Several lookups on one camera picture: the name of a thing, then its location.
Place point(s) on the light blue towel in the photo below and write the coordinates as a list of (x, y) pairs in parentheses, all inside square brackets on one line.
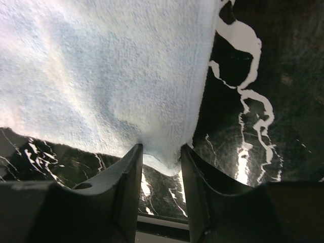
[(102, 76)]

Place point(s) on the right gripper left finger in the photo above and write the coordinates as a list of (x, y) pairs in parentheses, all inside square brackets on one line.
[(101, 209)]

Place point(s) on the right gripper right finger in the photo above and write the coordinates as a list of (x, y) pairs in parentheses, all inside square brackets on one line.
[(221, 209)]

